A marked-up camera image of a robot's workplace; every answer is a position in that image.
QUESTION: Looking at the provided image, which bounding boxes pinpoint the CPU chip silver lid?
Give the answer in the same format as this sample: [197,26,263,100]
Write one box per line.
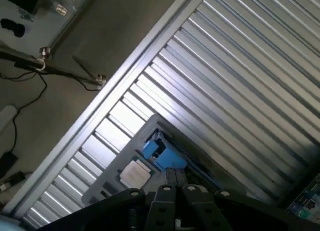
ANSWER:
[114,157,153,186]

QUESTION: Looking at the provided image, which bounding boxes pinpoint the grey parts rack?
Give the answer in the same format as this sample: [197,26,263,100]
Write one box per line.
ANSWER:
[81,113,222,209]

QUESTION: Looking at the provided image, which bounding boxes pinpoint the dark grey PC case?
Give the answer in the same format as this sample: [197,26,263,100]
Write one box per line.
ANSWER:
[273,163,320,223]

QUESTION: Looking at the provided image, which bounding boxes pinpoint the black stand legs metal feet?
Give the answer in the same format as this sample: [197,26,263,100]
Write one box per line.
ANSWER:
[0,47,107,91]

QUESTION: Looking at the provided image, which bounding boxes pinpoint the black flat floor box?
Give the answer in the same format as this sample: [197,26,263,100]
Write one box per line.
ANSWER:
[0,152,20,179]

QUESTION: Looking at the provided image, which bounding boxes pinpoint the white oblong object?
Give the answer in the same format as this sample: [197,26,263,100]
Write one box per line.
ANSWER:
[0,104,18,139]

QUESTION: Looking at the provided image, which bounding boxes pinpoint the black lumpy object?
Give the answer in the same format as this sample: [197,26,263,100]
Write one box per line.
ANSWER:
[0,18,26,38]

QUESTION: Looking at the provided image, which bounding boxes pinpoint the thin black floor cable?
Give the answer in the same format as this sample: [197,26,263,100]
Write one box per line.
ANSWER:
[0,70,48,154]

